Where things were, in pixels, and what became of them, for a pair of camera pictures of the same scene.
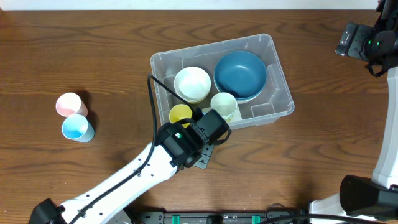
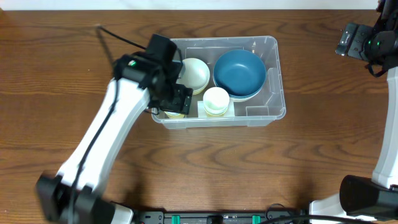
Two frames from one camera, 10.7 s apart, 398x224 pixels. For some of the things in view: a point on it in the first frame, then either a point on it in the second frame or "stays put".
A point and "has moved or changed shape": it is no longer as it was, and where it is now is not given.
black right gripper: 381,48 stays put
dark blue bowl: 240,74 stays put
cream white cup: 224,104 has moved or changed shape
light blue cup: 77,127 to 172,114
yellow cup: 230,120 has moved or changed shape
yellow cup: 180,112 has moved or changed shape
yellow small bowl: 197,102 to 199,91
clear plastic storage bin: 242,77 stays put
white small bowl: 192,84 has moved or changed shape
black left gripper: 203,156 to 175,102
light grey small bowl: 198,101 to 197,88
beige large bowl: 241,101 has moved or changed shape
